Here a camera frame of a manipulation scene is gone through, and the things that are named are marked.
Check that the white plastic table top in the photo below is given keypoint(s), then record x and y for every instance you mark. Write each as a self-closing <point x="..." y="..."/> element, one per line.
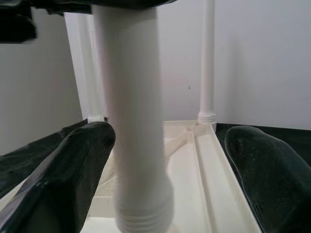
<point x="189" y="182"/>

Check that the white plastic table leg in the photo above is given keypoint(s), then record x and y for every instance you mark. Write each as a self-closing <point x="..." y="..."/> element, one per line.
<point x="136" y="109"/>
<point x="207" y="60"/>
<point x="81" y="72"/>

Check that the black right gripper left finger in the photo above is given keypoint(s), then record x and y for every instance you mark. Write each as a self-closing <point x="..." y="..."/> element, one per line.
<point x="60" y="184"/>

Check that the black tablecloth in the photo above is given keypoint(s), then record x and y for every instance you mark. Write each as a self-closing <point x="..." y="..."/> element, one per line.
<point x="24" y="155"/>

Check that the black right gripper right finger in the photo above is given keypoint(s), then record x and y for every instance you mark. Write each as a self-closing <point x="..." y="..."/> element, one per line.
<point x="274" y="182"/>

